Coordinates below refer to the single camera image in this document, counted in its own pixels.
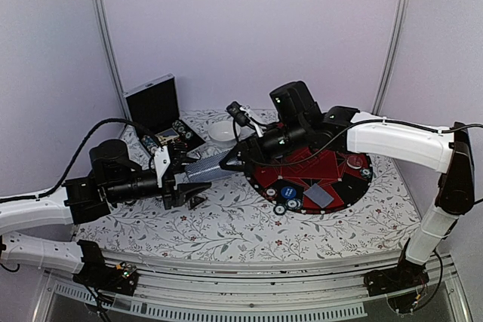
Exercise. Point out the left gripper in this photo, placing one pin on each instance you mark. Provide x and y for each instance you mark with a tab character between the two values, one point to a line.
167	173

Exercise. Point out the green twenty poker chip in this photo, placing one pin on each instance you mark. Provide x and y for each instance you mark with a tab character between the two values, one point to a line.
188	135

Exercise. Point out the aluminium frame post left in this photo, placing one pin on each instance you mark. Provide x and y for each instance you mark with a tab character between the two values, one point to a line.
108	49

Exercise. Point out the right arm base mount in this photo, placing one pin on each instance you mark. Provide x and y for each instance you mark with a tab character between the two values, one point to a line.
401	277

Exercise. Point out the floral tablecloth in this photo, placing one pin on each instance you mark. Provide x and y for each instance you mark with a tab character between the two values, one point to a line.
235	224

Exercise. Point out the blue chips off mat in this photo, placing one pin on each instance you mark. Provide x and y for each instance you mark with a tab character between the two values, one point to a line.
279	209

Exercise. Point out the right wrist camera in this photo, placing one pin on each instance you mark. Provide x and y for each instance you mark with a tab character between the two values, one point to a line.
239	116

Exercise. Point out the long poker chip row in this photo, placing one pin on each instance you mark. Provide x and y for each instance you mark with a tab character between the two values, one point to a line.
149	144

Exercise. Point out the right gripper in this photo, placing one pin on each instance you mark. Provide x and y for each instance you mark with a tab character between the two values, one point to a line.
253	140

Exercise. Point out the dealt cards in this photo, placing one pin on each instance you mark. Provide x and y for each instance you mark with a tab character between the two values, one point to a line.
319	196

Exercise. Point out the green chips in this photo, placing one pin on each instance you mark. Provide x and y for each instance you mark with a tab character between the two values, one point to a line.
366	173
294	204

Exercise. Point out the white ceramic bowl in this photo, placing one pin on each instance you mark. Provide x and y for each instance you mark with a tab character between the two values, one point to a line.
224	133

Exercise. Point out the triangular all in marker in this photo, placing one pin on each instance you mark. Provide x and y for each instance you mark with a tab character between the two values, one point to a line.
196	201

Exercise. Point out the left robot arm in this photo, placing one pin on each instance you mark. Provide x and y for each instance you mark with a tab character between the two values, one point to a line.
48	208

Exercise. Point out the blue small blind button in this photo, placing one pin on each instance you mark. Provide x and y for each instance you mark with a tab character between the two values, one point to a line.
288	192

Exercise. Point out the red chips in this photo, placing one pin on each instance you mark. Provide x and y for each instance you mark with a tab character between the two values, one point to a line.
270	193

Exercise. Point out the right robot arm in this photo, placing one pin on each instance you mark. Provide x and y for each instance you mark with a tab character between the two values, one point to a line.
463	243

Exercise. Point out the round red black poker mat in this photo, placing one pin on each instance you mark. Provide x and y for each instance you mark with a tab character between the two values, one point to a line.
323	162

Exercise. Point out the short poker chip row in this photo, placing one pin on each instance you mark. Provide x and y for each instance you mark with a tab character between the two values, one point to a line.
179	126

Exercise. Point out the boxed playing card deck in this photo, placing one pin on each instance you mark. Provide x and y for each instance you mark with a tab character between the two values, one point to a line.
168	135

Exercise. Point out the blue card deck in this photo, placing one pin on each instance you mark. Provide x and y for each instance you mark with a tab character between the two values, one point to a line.
208	169

